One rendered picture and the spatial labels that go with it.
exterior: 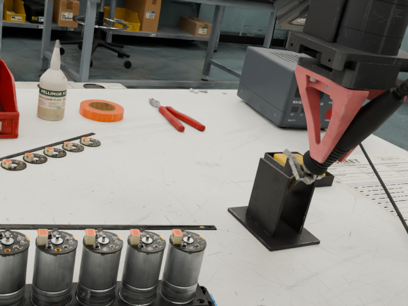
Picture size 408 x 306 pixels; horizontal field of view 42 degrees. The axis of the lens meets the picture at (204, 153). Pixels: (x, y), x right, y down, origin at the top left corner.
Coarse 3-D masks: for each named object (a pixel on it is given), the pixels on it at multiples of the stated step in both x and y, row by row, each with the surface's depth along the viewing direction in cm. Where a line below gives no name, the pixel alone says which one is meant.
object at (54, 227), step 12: (0, 228) 32; (12, 228) 33; (24, 228) 33; (36, 228) 33; (48, 228) 33; (60, 228) 34; (72, 228) 34; (84, 228) 34; (96, 228) 35; (108, 228) 35; (120, 228) 35; (132, 228) 35; (144, 228) 36; (156, 228) 36; (168, 228) 36; (180, 228) 37; (192, 228) 37; (204, 228) 37; (216, 228) 38
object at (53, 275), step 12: (60, 240) 32; (36, 252) 32; (72, 252) 32; (36, 264) 32; (48, 264) 32; (60, 264) 32; (72, 264) 32; (36, 276) 32; (48, 276) 32; (60, 276) 32; (72, 276) 33; (36, 288) 32; (48, 288) 32; (60, 288) 32; (36, 300) 33; (48, 300) 32; (60, 300) 33
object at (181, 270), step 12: (192, 240) 35; (168, 252) 35; (180, 252) 34; (204, 252) 35; (168, 264) 35; (180, 264) 35; (192, 264) 35; (168, 276) 35; (180, 276) 35; (192, 276) 35; (168, 288) 36; (180, 288) 35; (192, 288) 36; (168, 300) 36; (180, 300) 36; (192, 300) 36
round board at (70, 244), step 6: (60, 234) 33; (66, 234) 33; (36, 240) 32; (48, 240) 32; (66, 240) 33; (72, 240) 33; (36, 246) 32; (42, 246) 32; (48, 246) 31; (54, 246) 32; (60, 246) 32; (66, 246) 32; (72, 246) 32; (48, 252) 31; (54, 252) 31; (60, 252) 31; (66, 252) 31
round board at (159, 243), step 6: (144, 234) 35; (150, 234) 35; (156, 234) 35; (156, 240) 35; (162, 240) 35; (132, 246) 33; (138, 246) 34; (144, 246) 34; (150, 246) 34; (156, 246) 34; (162, 246) 34; (144, 252) 33; (150, 252) 33; (156, 252) 33
